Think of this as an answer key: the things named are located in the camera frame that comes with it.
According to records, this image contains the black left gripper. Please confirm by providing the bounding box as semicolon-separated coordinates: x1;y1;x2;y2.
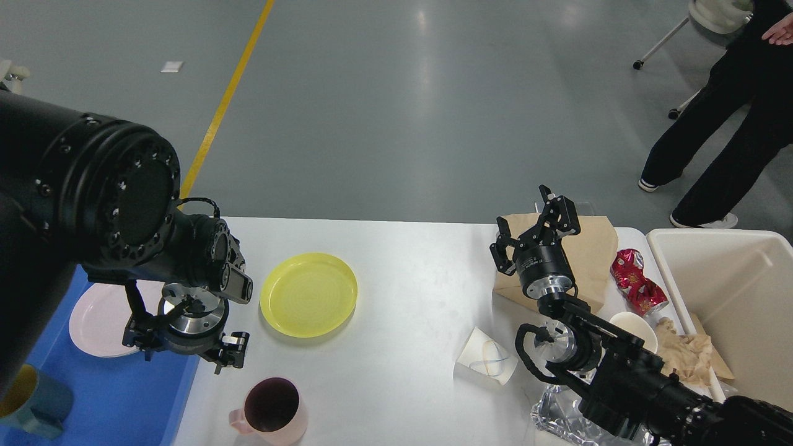
122;300;250;375

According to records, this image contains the pink plate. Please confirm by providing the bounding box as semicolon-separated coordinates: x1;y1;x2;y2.
68;283;139;358

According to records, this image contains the blue plastic tray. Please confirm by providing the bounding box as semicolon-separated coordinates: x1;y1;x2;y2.
1;268;200;445

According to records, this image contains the brown paper bag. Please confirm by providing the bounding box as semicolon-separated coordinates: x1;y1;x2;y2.
493;212;618;313

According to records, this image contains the crushed red can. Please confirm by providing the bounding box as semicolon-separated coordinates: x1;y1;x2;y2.
611;248;669;317

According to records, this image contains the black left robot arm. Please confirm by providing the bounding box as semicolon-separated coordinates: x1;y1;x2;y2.
1;89;254;395

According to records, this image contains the yellow plastic plate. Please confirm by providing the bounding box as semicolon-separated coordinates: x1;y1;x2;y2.
260;252;359;339

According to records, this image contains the white folding table frame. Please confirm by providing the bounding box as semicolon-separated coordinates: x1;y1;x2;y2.
1;59;31;94

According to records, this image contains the pink mug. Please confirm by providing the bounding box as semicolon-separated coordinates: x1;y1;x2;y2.
227;377;309;445

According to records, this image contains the flattened white paper cup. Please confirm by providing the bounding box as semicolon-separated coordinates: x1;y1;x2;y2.
456;327;518;386

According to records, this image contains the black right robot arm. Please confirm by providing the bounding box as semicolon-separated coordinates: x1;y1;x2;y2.
490;185;792;445

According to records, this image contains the white office chair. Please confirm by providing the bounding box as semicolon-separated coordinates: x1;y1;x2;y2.
633;0;758;120

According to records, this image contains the crumpled brown paper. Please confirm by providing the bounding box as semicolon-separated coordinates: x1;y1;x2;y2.
654;313;735;390

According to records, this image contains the teal mug yellow inside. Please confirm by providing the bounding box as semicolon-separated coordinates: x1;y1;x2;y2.
1;364;74;440

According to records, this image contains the beige plastic bin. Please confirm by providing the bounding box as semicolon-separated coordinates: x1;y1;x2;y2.
647;229;792;410

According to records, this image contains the crumpled aluminium foil tray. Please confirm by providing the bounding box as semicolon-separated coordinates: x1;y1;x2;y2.
530;386;654;445

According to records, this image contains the person in black trousers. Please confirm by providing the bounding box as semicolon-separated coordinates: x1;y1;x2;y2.
638;0;793;229

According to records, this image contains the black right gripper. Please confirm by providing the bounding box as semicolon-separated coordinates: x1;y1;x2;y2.
489;185;581;299

